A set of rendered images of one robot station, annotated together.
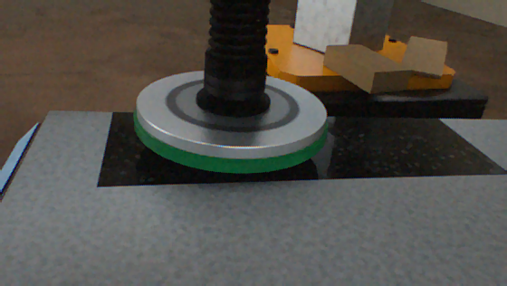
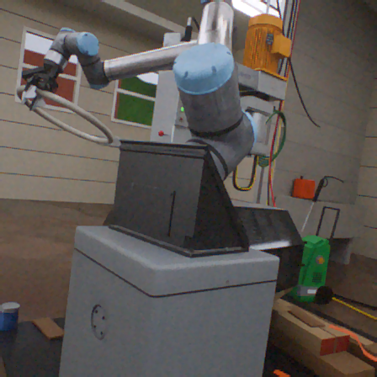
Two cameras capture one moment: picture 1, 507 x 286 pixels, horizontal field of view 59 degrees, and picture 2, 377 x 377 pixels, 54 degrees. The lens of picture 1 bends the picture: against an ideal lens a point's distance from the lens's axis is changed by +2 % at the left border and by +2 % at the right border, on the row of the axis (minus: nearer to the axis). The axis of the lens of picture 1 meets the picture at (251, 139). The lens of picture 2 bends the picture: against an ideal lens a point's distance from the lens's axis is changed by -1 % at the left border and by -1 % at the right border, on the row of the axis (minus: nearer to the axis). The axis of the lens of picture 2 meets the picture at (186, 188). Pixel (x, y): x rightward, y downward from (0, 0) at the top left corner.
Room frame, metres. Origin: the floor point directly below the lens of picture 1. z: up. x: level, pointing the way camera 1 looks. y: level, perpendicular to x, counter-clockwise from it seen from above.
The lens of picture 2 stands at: (-1.69, 0.55, 1.04)
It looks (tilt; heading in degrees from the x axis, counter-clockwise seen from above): 3 degrees down; 343
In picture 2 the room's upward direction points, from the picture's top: 8 degrees clockwise
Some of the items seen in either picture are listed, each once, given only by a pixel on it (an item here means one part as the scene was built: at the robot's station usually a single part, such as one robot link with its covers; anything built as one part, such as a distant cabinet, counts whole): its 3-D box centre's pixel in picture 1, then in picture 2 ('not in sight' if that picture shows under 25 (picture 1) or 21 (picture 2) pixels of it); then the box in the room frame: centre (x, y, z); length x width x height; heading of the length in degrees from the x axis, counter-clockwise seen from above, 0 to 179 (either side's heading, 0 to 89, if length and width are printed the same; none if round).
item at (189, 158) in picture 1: (233, 109); not in sight; (0.46, 0.02, 0.91); 0.22 x 0.22 x 0.04
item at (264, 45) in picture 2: not in sight; (263, 48); (0.71, -0.58, 1.94); 0.31 x 0.28 x 0.40; 24
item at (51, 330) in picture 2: not in sight; (49, 327); (0.52, 0.60, 0.02); 0.25 x 0.10 x 0.01; 27
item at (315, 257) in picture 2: not in sight; (310, 252); (1.24, -1.60, 0.43); 0.35 x 0.35 x 0.87; 2
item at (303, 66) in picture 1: (336, 52); not in sight; (1.27, -0.22, 0.76); 0.49 x 0.49 x 0.05; 17
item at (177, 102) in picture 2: not in sight; (182, 100); (0.33, 0.04, 1.41); 0.08 x 0.03 x 0.28; 114
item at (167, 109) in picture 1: (233, 106); not in sight; (0.46, 0.02, 0.91); 0.21 x 0.21 x 0.01
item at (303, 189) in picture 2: not in sight; (305, 188); (2.86, -2.55, 1.00); 0.50 x 0.22 x 0.33; 113
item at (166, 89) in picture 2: not in sight; (188, 114); (0.49, -0.05, 1.36); 0.36 x 0.22 x 0.45; 114
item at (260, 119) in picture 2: not in sight; (251, 128); (0.73, -0.58, 1.39); 0.19 x 0.19 x 0.20
